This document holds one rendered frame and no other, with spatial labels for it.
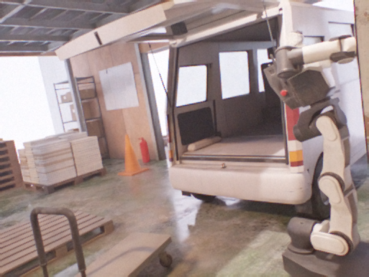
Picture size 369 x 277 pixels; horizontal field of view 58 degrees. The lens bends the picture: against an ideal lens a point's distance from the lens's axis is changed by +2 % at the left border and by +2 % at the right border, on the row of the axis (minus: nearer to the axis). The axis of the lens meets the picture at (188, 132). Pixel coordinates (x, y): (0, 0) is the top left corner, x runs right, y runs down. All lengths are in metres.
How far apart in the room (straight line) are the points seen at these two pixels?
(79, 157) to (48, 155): 0.54
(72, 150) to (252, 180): 3.98
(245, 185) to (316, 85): 1.21
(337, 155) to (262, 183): 0.90
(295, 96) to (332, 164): 0.43
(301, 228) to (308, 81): 0.92
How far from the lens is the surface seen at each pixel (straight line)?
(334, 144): 1.96
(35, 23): 6.21
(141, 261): 2.42
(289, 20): 2.79
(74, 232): 1.95
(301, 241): 2.27
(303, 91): 1.93
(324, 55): 1.79
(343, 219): 2.12
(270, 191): 2.72
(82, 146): 6.15
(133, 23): 1.95
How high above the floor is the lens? 1.28
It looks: 7 degrees down
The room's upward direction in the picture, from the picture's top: 9 degrees counter-clockwise
